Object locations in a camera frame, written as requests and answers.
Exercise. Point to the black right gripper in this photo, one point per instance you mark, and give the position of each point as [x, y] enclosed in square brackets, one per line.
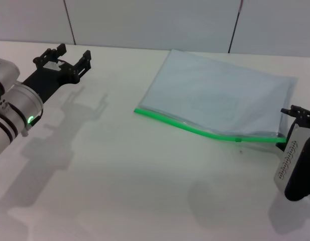
[293, 128]

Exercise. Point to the green zipper slider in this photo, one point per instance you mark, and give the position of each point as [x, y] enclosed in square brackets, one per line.
[238, 139]

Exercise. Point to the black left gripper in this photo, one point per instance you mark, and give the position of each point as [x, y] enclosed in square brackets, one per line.
[48, 79]

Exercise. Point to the clear document bag green zipper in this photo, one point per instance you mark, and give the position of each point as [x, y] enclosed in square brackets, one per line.
[215, 95]

